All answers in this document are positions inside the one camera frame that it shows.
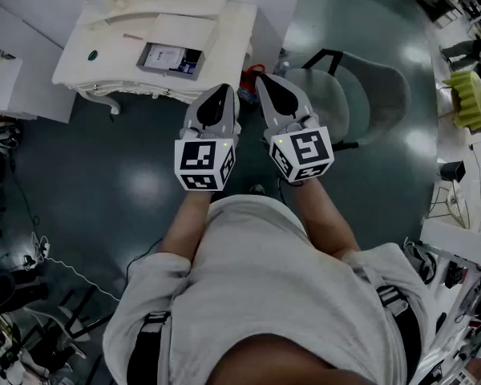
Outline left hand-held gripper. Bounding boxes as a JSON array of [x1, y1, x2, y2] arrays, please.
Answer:
[[173, 83, 242, 193]]

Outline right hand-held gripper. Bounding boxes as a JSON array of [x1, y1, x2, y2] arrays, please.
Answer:
[[255, 72, 335, 184]]

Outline grey drawer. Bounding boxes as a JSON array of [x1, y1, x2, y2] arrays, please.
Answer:
[[135, 41, 207, 83]]

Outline white ornate vanity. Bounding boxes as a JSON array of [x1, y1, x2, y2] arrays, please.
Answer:
[[51, 0, 259, 116]]

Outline person's right forearm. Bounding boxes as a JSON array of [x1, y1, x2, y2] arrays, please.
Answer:
[[291, 180, 362, 261]]

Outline person's left forearm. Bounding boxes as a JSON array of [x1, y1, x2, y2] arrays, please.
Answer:
[[159, 189, 216, 265]]

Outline dark item in drawer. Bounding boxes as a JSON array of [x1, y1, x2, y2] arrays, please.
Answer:
[[168, 50, 204, 75]]

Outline white box in drawer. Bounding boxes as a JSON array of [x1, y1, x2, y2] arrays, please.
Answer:
[[144, 44, 187, 71]]

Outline grey office chair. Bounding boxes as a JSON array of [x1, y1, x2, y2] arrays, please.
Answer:
[[281, 48, 412, 152]]

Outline red bag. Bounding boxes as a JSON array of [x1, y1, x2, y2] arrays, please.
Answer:
[[238, 63, 267, 103]]

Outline person's white shirt torso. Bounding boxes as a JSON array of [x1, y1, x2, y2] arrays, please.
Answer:
[[102, 194, 439, 385]]

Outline small black box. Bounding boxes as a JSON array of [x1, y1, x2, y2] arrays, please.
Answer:
[[439, 160, 467, 184]]

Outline white work table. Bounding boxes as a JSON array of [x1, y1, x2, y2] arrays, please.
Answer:
[[418, 217, 481, 270]]

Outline white power strip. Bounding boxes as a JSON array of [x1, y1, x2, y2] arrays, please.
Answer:
[[30, 233, 51, 261]]

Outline zebra striped object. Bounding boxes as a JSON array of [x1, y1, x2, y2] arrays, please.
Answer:
[[0, 120, 23, 156]]

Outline white side cabinet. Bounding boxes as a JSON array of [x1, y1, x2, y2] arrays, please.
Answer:
[[0, 0, 78, 124]]

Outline person's chin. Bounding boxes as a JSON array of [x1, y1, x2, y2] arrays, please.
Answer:
[[210, 332, 380, 385]]

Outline white wire chair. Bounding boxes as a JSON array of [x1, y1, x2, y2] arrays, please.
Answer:
[[427, 181, 471, 229]]

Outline white floor cable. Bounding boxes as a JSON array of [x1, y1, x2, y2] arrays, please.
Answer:
[[43, 254, 123, 303]]

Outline black harness strap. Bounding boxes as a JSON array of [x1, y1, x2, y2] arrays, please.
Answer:
[[374, 283, 422, 380], [127, 310, 173, 385]]

